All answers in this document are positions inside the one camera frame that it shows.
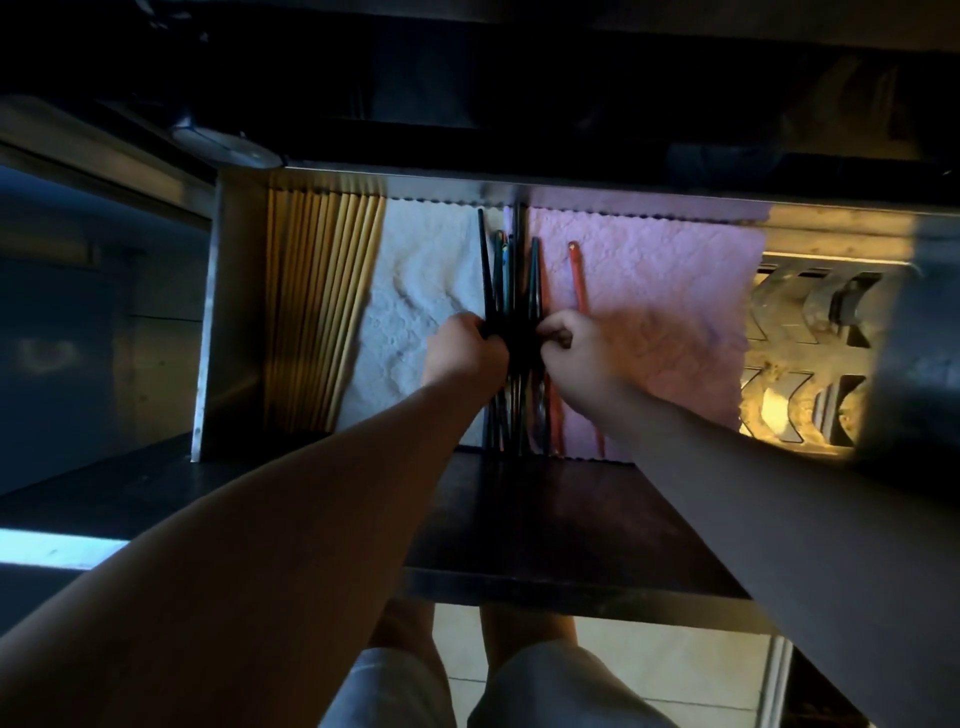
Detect person's right hand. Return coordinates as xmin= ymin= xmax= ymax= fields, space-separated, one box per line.
xmin=534 ymin=308 xmax=639 ymax=421

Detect person's left hand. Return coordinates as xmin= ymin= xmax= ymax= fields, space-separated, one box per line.
xmin=422 ymin=311 xmax=511 ymax=399

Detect steel kitchen drawer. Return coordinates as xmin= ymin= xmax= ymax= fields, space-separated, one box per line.
xmin=0 ymin=161 xmax=960 ymax=635

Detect row of pale wooden chopsticks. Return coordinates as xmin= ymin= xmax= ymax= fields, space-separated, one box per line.
xmin=263 ymin=188 xmax=388 ymax=436

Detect person's left forearm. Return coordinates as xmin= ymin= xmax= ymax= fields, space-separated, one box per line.
xmin=0 ymin=382 xmax=489 ymax=728

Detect person's right forearm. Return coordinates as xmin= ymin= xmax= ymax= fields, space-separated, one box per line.
xmin=599 ymin=382 xmax=960 ymax=728

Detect white towel liner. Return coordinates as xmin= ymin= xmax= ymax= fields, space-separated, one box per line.
xmin=333 ymin=198 xmax=519 ymax=451

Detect pink towel liner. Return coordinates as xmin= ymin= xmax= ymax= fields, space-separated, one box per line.
xmin=524 ymin=206 xmax=768 ymax=463

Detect person's right leg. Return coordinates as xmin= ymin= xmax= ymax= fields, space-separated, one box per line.
xmin=479 ymin=605 xmax=580 ymax=676

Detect person's leg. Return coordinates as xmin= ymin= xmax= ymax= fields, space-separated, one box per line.
xmin=367 ymin=599 xmax=459 ymax=699
xmin=479 ymin=605 xmax=580 ymax=676

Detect person's left leg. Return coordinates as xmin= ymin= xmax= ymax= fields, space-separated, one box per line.
xmin=367 ymin=599 xmax=459 ymax=699

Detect round grey stove knob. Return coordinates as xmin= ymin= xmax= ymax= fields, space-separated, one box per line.
xmin=168 ymin=112 xmax=285 ymax=170

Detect grey shorts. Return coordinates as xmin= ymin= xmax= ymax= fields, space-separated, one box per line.
xmin=318 ymin=641 xmax=680 ymax=728

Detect blue cabinet door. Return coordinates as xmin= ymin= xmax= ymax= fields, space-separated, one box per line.
xmin=0 ymin=164 xmax=215 ymax=496

